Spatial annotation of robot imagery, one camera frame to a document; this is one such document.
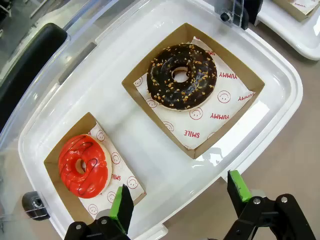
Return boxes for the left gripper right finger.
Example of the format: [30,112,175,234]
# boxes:
[222,169,316,240]

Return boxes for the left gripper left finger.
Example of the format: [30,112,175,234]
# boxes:
[63,184,135,240]

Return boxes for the chocolate donut with nut bits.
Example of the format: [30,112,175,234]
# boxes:
[146,43,218,112]

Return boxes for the brown cardboard donut box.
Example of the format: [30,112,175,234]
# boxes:
[272,0,320,23]
[121,22,266,160]
[43,111,147,226]

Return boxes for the red glazed donut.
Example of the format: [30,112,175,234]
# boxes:
[58,134,113,200]

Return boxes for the white printed paper liner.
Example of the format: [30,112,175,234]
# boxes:
[87,123,146,221]
[289,0,318,10]
[133,36,256,151]

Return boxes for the white tray of display case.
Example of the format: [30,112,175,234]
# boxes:
[256,0,320,61]
[17,0,304,240]

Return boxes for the black rounded padded object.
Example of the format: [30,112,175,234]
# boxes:
[0,22,69,133]

